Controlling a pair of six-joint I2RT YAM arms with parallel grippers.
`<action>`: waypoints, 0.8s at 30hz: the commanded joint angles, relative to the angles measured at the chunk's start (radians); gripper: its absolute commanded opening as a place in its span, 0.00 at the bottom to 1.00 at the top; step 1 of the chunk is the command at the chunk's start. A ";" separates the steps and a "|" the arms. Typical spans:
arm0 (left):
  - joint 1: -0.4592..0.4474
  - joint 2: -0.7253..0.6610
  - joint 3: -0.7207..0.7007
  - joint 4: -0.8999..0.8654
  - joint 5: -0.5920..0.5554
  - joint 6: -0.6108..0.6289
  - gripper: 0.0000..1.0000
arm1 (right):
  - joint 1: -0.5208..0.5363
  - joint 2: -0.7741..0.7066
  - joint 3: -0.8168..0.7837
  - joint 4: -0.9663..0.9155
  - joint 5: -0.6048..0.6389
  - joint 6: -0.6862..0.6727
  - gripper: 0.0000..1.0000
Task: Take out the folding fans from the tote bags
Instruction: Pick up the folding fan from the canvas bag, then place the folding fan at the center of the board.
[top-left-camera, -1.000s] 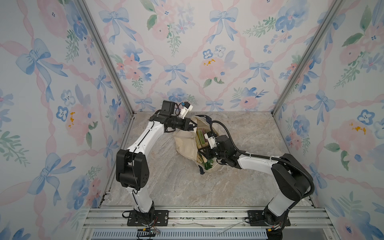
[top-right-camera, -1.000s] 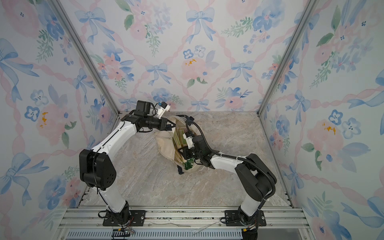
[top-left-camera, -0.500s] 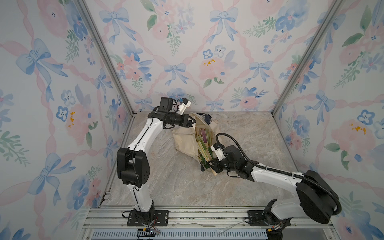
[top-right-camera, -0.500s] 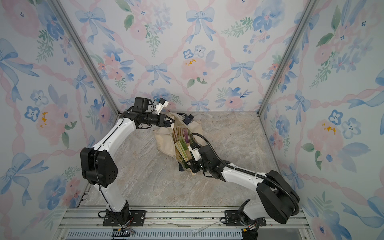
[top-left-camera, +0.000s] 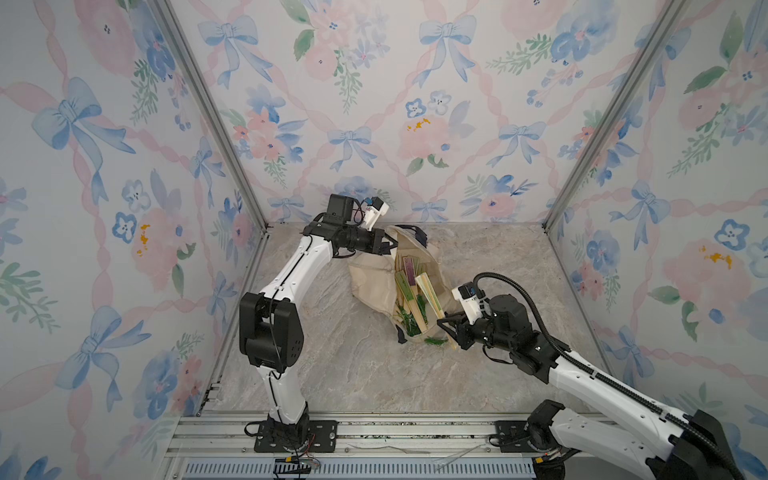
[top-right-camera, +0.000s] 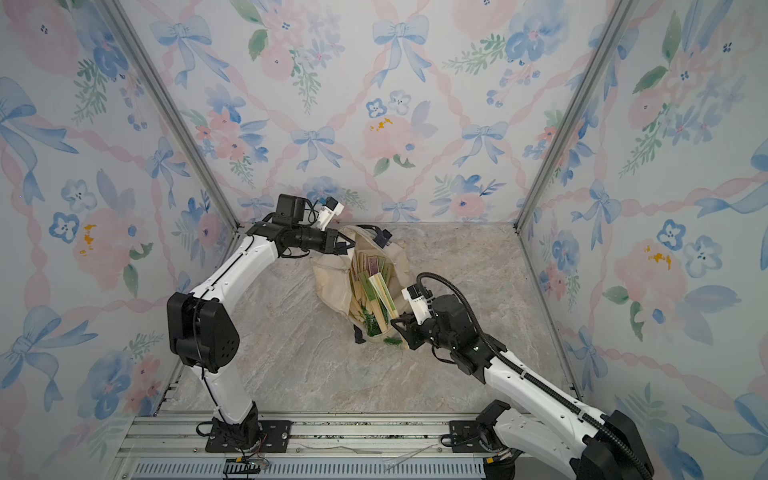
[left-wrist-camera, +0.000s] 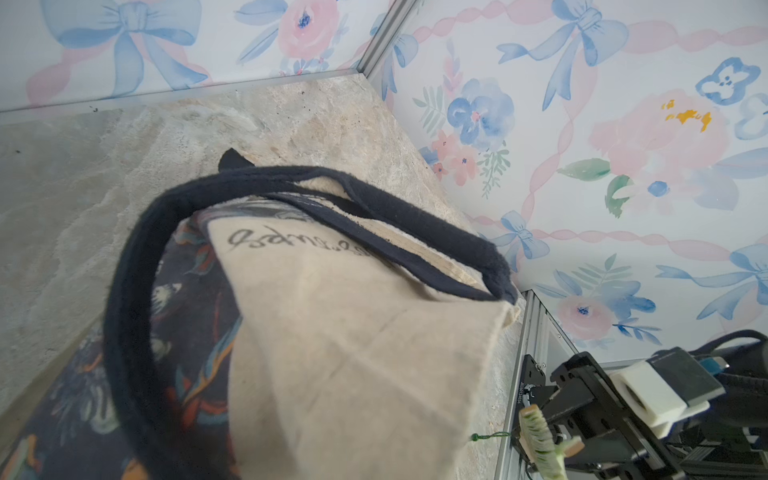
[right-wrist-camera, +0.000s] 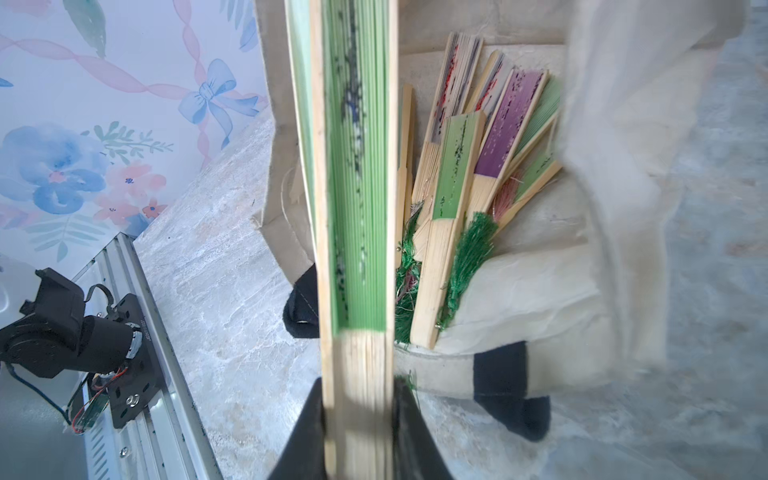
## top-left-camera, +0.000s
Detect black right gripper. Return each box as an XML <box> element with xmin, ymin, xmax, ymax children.
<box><xmin>437</xmin><ymin>308</ymin><xmax>514</xmax><ymax>354</ymax></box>

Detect beige tote bag navy handles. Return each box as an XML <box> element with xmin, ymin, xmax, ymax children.
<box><xmin>348</xmin><ymin>224</ymin><xmax>461</xmax><ymax>349</ymax></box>

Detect green bamboo folding fan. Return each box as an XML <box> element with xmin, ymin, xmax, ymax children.
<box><xmin>416</xmin><ymin>273</ymin><xmax>453</xmax><ymax>346</ymax></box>
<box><xmin>395</xmin><ymin>271</ymin><xmax>427</xmax><ymax>333</ymax></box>

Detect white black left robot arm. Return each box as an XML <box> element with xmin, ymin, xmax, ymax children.
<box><xmin>238</xmin><ymin>194</ymin><xmax>397</xmax><ymax>429</ymax></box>

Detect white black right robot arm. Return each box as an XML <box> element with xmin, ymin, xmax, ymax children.
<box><xmin>438</xmin><ymin>285</ymin><xmax>743</xmax><ymax>479</ymax></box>

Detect purple bamboo folding fan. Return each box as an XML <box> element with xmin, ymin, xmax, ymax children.
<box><xmin>401</xmin><ymin>256</ymin><xmax>420</xmax><ymax>286</ymax></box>

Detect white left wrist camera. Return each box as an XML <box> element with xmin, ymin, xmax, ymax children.
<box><xmin>359</xmin><ymin>196</ymin><xmax>390</xmax><ymax>231</ymax></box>

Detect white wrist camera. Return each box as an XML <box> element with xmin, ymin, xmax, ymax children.
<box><xmin>452</xmin><ymin>282</ymin><xmax>487</xmax><ymax>325</ymax></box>
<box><xmin>359</xmin><ymin>196</ymin><xmax>390</xmax><ymax>231</ymax></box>

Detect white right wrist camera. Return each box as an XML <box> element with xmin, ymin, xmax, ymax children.
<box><xmin>452</xmin><ymin>282</ymin><xmax>487</xmax><ymax>325</ymax></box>

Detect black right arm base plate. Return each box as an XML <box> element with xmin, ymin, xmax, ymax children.
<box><xmin>489</xmin><ymin>420</ymin><xmax>536</xmax><ymax>453</ymax></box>

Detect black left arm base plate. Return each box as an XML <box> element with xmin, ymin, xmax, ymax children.
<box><xmin>253</xmin><ymin>418</ymin><xmax>339</xmax><ymax>454</ymax></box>

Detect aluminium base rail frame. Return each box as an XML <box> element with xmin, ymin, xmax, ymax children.
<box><xmin>155</xmin><ymin>411</ymin><xmax>679</xmax><ymax>480</ymax></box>

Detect black corrugated cable conduit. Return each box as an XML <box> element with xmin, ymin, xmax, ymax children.
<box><xmin>471</xmin><ymin>271</ymin><xmax>745</xmax><ymax>480</ymax></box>

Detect aluminium corner post left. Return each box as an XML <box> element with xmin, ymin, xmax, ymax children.
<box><xmin>148</xmin><ymin>0</ymin><xmax>268</xmax><ymax>233</ymax></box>

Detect aluminium corner post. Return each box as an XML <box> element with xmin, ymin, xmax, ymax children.
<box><xmin>148</xmin><ymin>0</ymin><xmax>268</xmax><ymax>233</ymax></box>
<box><xmin>542</xmin><ymin>0</ymin><xmax>689</xmax><ymax>234</ymax></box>

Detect aluminium corner post right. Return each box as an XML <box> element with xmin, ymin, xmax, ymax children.
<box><xmin>542</xmin><ymin>0</ymin><xmax>689</xmax><ymax>234</ymax></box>

